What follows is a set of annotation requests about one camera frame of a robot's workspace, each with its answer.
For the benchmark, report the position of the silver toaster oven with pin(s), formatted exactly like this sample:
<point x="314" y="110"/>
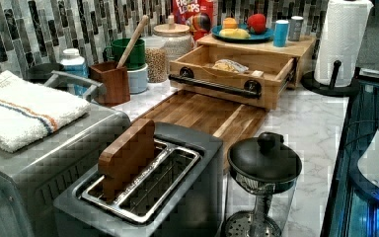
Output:
<point x="32" y="177"/>

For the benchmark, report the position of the wooden drawer with black handle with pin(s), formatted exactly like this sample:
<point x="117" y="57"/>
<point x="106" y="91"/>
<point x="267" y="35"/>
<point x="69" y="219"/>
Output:
<point x="266" y="77"/>

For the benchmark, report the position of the glass jar wooden lid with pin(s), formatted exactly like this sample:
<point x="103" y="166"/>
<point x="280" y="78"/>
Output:
<point x="177" y="38"/>

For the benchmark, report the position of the wooden cutting board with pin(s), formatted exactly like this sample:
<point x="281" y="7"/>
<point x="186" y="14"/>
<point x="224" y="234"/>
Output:
<point x="227" y="120"/>

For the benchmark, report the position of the white bottle blue label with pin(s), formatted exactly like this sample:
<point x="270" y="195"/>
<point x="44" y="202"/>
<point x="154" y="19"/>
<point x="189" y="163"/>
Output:
<point x="74" y="63"/>

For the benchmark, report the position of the black paper towel holder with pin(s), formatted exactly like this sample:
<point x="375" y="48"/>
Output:
<point x="310" y="83"/>

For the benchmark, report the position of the bagged food in drawer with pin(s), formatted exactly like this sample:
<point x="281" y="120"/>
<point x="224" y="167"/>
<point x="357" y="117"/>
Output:
<point x="230" y="66"/>

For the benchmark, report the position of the green mug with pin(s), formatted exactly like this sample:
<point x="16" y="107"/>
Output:
<point x="117" y="47"/>

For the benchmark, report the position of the glass french press black lid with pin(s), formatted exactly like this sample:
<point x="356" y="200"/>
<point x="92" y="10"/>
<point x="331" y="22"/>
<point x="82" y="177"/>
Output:
<point x="262" y="178"/>

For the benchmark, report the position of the white striped folded towel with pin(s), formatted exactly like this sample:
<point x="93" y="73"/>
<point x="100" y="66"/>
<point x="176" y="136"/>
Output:
<point x="29" y="112"/>

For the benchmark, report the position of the white paper towel roll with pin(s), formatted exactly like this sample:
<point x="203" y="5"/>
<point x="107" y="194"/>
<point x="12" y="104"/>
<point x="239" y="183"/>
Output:
<point x="341" y="39"/>

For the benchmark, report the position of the silver toaster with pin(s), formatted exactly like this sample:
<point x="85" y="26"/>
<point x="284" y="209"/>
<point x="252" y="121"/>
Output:
<point x="178" y="195"/>

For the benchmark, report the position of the glass jar with grains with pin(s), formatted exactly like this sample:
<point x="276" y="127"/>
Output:
<point x="156" y="59"/>

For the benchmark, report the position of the silver shaker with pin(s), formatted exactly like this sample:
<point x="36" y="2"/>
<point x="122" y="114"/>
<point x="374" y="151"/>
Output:
<point x="295" y="27"/>

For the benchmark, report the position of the blue plate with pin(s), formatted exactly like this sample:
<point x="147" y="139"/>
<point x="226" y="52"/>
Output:
<point x="266" y="35"/>

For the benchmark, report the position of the wooden toast slice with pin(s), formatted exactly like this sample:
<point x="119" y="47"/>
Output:
<point x="124" y="158"/>

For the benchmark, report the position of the brown wooden utensil holder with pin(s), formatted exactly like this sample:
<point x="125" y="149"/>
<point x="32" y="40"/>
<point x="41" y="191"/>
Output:
<point x="116" y="81"/>

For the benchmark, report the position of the wooden drawer cabinet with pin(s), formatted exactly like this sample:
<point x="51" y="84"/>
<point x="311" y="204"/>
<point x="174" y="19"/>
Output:
<point x="292" y="49"/>

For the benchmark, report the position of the red toy apple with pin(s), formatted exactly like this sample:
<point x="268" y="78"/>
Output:
<point x="256" y="23"/>

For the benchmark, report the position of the white mug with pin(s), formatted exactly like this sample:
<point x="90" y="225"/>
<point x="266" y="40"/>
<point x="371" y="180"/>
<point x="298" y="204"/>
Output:
<point x="138" y="80"/>

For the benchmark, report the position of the wooden spoon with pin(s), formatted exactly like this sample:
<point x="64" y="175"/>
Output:
<point x="135" y="36"/>

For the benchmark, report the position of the blue shaker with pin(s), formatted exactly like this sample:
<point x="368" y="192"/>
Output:
<point x="280" y="33"/>

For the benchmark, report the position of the yellow toy banana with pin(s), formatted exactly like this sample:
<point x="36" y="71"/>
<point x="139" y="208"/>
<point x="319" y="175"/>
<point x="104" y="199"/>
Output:
<point x="238" y="34"/>

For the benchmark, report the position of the red cereal box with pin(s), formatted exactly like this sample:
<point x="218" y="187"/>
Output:
<point x="199" y="15"/>

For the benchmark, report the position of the black bowl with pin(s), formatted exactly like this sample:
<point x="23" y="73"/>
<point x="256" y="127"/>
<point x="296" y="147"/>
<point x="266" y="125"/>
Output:
<point x="41" y="73"/>

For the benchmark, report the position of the orange toy fruit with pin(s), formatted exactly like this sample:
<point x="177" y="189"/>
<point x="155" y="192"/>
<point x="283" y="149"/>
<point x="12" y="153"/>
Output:
<point x="229" y="23"/>

